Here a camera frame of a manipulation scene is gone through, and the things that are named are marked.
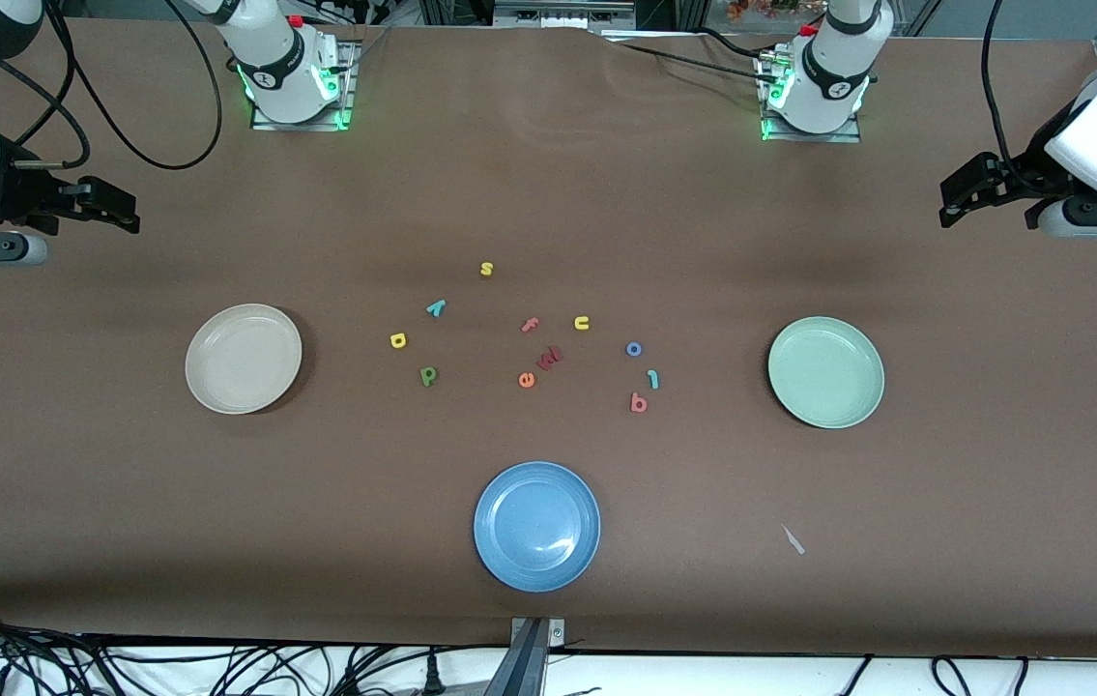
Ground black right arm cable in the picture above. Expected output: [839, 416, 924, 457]
[0, 0, 223, 171]

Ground beige brown plate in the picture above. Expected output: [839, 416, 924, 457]
[185, 304, 303, 416]

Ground tangle of black cables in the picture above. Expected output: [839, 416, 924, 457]
[0, 599, 510, 696]

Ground light green plate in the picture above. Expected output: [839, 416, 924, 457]
[766, 316, 886, 429]

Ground thin black cable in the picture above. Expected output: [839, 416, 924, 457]
[836, 655, 874, 696]
[929, 655, 978, 696]

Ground grey metal camera mount bracket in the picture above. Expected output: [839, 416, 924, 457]
[485, 617, 566, 696]

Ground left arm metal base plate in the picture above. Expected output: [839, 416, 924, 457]
[759, 48, 863, 144]

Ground grey metal equipment box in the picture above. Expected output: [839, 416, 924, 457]
[493, 0, 638, 30]

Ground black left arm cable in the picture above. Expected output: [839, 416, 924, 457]
[980, 0, 1032, 185]

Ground brown table cover sheet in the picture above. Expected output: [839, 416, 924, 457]
[0, 17, 1097, 658]

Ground blue plate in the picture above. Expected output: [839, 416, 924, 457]
[473, 461, 602, 593]

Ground black cable on table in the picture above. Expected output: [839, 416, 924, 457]
[606, 41, 781, 83]
[693, 27, 764, 57]

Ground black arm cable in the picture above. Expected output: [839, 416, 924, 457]
[980, 0, 1032, 185]
[0, 0, 223, 171]

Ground orange artificial flowers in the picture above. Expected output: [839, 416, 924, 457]
[727, 0, 829, 22]

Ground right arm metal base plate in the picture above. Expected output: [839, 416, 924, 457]
[250, 39, 361, 131]

